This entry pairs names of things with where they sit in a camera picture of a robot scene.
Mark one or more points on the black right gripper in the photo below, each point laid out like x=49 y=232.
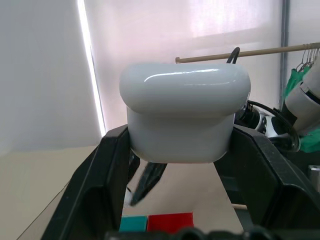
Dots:
x=248 y=116

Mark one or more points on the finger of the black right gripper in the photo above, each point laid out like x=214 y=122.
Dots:
x=133 y=166
x=150 y=180

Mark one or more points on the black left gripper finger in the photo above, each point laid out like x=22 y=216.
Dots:
x=100 y=180

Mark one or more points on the red block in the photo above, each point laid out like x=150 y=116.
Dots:
x=170 y=221

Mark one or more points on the teal block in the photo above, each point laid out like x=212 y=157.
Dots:
x=133 y=223

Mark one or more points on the small grey box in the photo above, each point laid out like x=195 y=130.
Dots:
x=314 y=173

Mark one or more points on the green garment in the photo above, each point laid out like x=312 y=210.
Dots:
x=292 y=82

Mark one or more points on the metal clothes hangers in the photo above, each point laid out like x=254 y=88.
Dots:
x=309 y=58

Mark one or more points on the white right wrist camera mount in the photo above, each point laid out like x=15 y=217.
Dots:
x=268 y=125

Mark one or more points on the wooden clothes rail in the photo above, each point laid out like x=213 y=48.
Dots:
x=250 y=53

